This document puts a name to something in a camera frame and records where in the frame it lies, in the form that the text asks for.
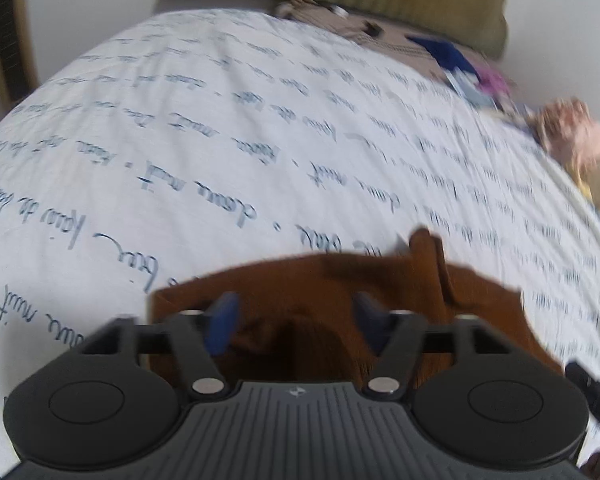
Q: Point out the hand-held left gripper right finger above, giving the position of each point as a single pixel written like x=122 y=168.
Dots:
x=372 y=325

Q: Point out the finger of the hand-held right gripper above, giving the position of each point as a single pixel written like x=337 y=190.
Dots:
x=595 y=395

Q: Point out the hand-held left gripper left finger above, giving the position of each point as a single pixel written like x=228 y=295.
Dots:
x=222 y=322

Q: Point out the brown sweater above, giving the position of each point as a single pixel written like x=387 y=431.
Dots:
x=305 y=290

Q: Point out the white script-printed bed sheet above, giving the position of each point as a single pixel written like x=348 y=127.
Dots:
x=205 y=135

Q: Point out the light blue cloth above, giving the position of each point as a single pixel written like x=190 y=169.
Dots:
x=467 y=87

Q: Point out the purple cloth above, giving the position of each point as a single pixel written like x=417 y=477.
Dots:
x=492 y=82

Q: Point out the dark blue cloth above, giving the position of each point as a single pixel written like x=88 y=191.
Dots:
x=445 y=52

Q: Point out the small black object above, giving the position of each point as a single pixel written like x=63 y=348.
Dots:
x=373 y=28

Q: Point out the olive padded headboard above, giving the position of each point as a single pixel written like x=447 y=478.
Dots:
x=470 y=5

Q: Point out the gold tower fan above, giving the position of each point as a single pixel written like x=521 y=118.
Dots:
x=15 y=35

